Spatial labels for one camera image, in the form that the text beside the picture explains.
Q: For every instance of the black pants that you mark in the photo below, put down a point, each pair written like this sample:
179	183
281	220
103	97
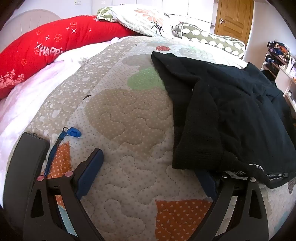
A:
219	111

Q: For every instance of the beige bed headboard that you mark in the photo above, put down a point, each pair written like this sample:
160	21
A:
30	20

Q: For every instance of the white wall switch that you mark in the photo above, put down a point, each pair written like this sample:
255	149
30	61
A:
77	2

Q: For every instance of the black phone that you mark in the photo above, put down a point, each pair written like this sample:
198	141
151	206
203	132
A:
25	162

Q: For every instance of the shelf with clothes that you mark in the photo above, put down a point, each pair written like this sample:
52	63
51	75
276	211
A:
279	58

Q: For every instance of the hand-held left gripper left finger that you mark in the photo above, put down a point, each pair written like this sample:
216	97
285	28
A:
91	166

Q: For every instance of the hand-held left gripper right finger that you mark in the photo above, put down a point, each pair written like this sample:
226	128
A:
209	185

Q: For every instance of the white bed sheet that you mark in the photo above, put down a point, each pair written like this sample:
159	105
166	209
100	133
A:
34	88

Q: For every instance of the long red pillow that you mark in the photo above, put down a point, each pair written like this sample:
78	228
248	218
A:
57	44

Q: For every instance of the wooden door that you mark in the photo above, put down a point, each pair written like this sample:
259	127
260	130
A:
233	20

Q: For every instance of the green bolster pillow white pattern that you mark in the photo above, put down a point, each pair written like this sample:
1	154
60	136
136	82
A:
208	38

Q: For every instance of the white floral pillow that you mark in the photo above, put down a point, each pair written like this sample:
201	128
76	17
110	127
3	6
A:
141	18

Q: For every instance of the patchwork heart quilt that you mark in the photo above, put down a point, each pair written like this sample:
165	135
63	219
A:
129	120

